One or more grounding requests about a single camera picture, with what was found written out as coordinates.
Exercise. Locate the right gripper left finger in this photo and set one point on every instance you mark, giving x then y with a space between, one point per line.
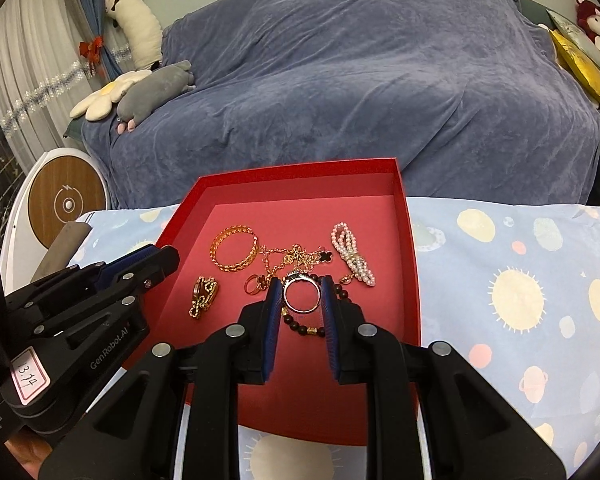
175 409

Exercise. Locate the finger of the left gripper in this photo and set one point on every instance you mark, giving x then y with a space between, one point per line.
79 283
62 312

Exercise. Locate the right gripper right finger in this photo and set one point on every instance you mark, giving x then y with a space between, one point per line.
429 412

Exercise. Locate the red jewelry tray box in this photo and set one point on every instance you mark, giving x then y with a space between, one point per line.
305 269

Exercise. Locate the person's left hand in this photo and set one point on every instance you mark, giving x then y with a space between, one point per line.
29 449

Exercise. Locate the amber gold pendant brooch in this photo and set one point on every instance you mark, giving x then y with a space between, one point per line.
204 292

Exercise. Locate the round wooden white device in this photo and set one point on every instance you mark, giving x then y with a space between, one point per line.
61 186

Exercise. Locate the blue planet print tablecloth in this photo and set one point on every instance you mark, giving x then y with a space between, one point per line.
514 289

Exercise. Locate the flower shaped cushion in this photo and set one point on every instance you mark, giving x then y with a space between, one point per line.
100 103

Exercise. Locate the grey plush toy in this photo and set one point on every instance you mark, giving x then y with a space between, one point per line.
147 95

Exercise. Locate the white sheer curtain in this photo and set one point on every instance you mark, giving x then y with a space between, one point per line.
42 74

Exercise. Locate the red bow curtain tie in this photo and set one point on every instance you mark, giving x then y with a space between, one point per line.
92 52

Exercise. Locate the blue-grey sofa blanket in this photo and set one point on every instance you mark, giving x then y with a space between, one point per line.
466 95

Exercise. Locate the white long plush toy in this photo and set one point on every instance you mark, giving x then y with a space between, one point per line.
141 28

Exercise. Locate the yellow gold cushion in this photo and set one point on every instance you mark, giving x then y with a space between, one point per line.
582 67

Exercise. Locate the silver green cushion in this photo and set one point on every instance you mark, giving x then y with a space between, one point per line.
576 35

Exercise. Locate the red monkey plush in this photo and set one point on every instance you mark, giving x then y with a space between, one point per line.
588 18

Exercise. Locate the gold chain bangle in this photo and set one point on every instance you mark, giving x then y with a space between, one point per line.
234 248

